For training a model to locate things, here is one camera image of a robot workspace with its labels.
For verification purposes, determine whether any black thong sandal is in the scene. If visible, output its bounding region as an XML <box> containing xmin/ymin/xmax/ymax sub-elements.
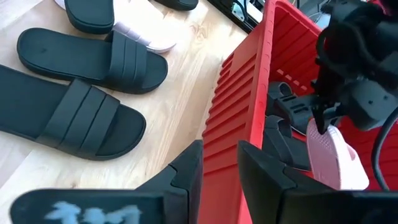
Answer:
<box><xmin>262</xmin><ymin>114</ymin><xmax>312</xmax><ymax>172</ymax></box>
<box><xmin>266</xmin><ymin>81</ymin><xmax>315</xmax><ymax>134</ymax></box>

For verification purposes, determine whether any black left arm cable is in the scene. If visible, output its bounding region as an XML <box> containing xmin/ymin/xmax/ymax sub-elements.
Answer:
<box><xmin>371</xmin><ymin>105</ymin><xmax>398</xmax><ymax>191</ymax></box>

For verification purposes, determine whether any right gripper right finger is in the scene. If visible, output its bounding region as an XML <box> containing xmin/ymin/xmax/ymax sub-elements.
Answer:
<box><xmin>238</xmin><ymin>139</ymin><xmax>398</xmax><ymax>224</ymax></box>

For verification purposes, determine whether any pale pink slide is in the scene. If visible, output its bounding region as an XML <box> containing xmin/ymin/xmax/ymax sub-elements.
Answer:
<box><xmin>54</xmin><ymin>0</ymin><xmax>177</xmax><ymax>54</ymax></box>
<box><xmin>306</xmin><ymin>118</ymin><xmax>370</xmax><ymax>191</ymax></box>

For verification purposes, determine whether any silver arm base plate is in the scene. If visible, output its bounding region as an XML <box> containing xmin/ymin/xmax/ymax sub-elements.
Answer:
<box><xmin>231</xmin><ymin>2</ymin><xmax>247</xmax><ymax>22</ymax></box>

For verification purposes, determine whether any black aluminium rig frame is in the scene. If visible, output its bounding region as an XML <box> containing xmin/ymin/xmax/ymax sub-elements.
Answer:
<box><xmin>206</xmin><ymin>0</ymin><xmax>270</xmax><ymax>34</ymax></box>

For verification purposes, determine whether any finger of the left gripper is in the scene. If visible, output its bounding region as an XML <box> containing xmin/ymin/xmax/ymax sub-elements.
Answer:
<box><xmin>328</xmin><ymin>102</ymin><xmax>346</xmax><ymax>124</ymax></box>
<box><xmin>312</xmin><ymin>70</ymin><xmax>332</xmax><ymax>135</ymax></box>

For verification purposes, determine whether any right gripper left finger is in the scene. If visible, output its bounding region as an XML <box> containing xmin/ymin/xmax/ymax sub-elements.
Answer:
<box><xmin>9</xmin><ymin>139</ymin><xmax>205</xmax><ymax>224</ymax></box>

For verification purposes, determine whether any black slide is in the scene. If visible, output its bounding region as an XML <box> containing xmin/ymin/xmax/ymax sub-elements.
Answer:
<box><xmin>0</xmin><ymin>64</ymin><xmax>147</xmax><ymax>162</ymax></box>
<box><xmin>16</xmin><ymin>27</ymin><xmax>169</xmax><ymax>95</ymax></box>
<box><xmin>154</xmin><ymin>0</ymin><xmax>200</xmax><ymax>12</ymax></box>
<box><xmin>64</xmin><ymin>0</ymin><xmax>115</xmax><ymax>35</ymax></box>

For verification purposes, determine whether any red plastic bin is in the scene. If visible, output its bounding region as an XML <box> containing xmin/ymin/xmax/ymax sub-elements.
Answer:
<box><xmin>198</xmin><ymin>0</ymin><xmax>398</xmax><ymax>224</ymax></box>

